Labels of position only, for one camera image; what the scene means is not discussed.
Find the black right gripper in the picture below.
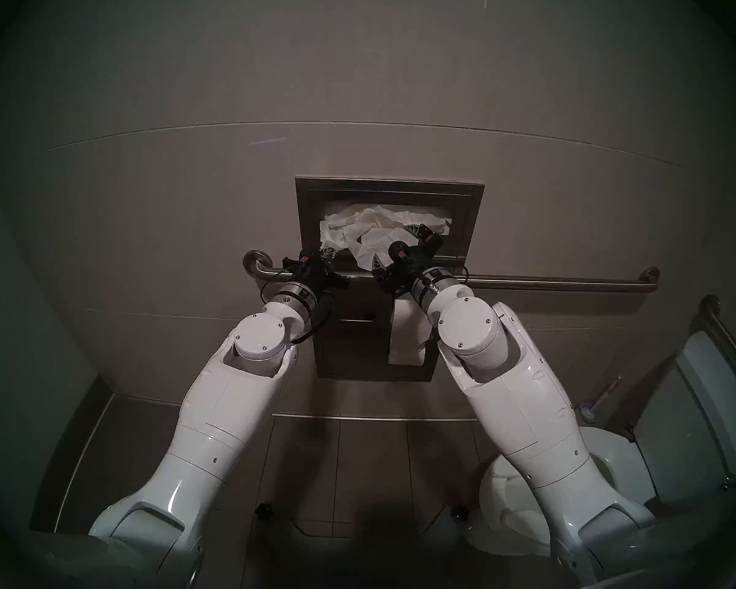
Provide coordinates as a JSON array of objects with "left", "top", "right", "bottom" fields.
[{"left": 371, "top": 223, "right": 444, "bottom": 297}]

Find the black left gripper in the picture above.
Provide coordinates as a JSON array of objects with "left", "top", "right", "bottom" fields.
[{"left": 308, "top": 241, "right": 350, "bottom": 291}]

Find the white paper toilet seat cover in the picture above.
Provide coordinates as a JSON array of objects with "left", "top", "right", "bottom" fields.
[{"left": 319, "top": 204, "right": 453, "bottom": 271}]

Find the dark robot base platform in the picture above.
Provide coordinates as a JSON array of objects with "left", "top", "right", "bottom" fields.
[{"left": 255, "top": 502, "right": 473, "bottom": 589}]

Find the white toilet paper roll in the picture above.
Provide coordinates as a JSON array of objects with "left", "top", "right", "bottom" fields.
[{"left": 388, "top": 290, "right": 433, "bottom": 366}]

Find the white toilet brush with holder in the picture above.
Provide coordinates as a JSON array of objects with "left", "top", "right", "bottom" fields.
[{"left": 577, "top": 375, "right": 623, "bottom": 424}]

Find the white toilet with tank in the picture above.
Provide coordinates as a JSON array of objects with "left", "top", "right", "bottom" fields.
[{"left": 466, "top": 330, "right": 736, "bottom": 558}]

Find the stainless steel recessed dispenser unit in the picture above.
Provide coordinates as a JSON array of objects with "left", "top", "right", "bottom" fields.
[{"left": 295, "top": 177, "right": 486, "bottom": 383}]

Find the long steel grab bar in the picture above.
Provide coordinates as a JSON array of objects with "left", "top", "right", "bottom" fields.
[{"left": 242, "top": 249, "right": 661, "bottom": 295}]

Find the thick black left gripper cable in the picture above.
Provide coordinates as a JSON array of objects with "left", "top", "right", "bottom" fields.
[{"left": 291, "top": 287, "right": 338, "bottom": 343}]

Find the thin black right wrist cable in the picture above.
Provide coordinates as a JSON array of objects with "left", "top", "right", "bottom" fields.
[{"left": 429, "top": 266, "right": 472, "bottom": 288}]

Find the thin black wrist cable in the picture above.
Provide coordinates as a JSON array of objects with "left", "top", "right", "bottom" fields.
[
  {"left": 259, "top": 260, "right": 292, "bottom": 303},
  {"left": 429, "top": 266, "right": 472, "bottom": 288}
]

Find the thin black left wrist cable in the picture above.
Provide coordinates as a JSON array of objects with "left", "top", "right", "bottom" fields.
[{"left": 259, "top": 260, "right": 292, "bottom": 303}]

